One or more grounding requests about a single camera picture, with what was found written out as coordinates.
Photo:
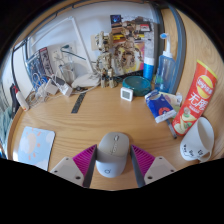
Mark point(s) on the small wooden robot figure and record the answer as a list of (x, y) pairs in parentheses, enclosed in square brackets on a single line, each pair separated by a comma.
[(105, 60)]

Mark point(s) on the white power strip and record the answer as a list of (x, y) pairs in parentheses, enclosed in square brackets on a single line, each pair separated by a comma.
[(65, 88)]

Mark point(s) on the black gooseneck light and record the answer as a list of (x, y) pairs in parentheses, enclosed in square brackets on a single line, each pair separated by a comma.
[(71, 52)]

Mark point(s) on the blue pump bottle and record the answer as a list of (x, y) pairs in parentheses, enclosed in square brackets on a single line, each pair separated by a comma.
[(165, 71)]

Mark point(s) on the light grey computer mouse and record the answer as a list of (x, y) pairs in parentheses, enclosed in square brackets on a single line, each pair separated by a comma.
[(112, 153)]

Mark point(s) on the white desk lamp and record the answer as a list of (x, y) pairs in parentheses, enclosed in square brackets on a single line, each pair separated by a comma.
[(85, 80)]

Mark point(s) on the blue tissue packet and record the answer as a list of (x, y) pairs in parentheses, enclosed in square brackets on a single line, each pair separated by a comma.
[(160, 106)]

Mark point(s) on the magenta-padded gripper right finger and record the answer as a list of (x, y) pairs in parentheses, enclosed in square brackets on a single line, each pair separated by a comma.
[(143, 160)]

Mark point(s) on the teal blanket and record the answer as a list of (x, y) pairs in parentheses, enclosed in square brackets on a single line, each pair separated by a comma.
[(4, 126)]

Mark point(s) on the dark pen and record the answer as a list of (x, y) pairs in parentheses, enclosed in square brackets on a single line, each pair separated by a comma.
[(171, 129)]

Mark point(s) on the white tube with blue cap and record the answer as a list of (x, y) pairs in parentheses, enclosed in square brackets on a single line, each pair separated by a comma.
[(148, 70)]

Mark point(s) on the red potato chips can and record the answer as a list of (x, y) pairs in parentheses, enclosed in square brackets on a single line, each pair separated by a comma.
[(198, 96)]

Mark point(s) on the small white cube clock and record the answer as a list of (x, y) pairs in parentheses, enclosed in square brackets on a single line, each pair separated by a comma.
[(127, 94)]

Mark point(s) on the teal round tin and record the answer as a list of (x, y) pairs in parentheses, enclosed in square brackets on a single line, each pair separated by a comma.
[(138, 85)]

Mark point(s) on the blue robot model kit box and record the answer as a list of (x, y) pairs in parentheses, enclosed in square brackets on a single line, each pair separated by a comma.
[(38, 68)]

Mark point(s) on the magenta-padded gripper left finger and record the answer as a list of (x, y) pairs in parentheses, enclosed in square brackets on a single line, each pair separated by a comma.
[(85, 160)]

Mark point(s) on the white mug with doodles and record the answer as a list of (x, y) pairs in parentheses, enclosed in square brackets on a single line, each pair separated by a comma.
[(200, 136)]

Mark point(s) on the black ruler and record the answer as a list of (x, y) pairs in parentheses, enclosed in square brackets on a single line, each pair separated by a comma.
[(78, 102)]

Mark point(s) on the pastel sky print mouse pad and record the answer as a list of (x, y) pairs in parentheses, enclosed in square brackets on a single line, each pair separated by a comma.
[(35, 146)]

